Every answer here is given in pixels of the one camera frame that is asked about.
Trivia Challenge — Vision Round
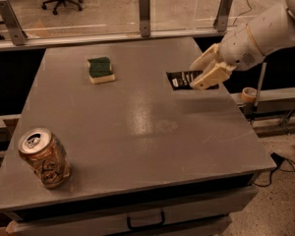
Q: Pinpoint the right metal panel bracket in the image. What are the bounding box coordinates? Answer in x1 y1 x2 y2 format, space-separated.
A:
213 0 233 31

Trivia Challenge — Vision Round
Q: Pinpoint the grey metal upright post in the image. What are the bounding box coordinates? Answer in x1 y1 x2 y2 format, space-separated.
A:
254 62 267 111

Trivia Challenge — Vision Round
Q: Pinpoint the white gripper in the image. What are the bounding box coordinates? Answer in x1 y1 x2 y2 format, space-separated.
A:
190 25 265 90

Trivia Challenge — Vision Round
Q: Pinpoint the middle metal panel bracket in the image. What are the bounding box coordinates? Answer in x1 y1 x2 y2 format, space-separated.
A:
139 0 150 37

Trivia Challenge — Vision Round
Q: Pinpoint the black rxbar chocolate wrapper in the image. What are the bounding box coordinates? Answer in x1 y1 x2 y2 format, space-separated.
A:
166 70 220 91

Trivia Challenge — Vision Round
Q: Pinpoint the brown aluminium drink can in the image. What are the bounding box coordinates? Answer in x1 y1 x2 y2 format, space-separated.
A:
18 128 71 189

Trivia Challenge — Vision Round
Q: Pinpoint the clear acrylic barrier panel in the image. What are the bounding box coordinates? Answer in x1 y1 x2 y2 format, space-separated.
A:
9 0 283 40

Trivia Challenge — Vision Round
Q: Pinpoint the left metal panel bracket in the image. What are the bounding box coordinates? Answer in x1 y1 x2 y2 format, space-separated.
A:
0 0 27 45

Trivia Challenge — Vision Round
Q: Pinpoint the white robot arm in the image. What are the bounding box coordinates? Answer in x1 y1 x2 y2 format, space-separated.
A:
190 0 295 90

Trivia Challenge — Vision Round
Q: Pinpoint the grey drawer with black handle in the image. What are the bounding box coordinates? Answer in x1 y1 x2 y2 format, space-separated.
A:
6 185 258 236

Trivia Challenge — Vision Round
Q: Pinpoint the green and yellow sponge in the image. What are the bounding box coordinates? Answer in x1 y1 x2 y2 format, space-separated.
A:
87 57 115 85

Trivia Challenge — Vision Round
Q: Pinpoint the metal panel bracket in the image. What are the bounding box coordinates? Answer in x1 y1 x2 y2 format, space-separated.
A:
0 0 27 45
139 0 150 37
213 0 233 31

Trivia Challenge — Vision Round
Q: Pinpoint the black floor cable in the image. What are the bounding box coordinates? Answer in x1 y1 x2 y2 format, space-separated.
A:
253 152 295 189

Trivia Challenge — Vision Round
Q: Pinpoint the roll of tan tape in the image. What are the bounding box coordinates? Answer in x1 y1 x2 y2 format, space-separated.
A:
241 88 257 102

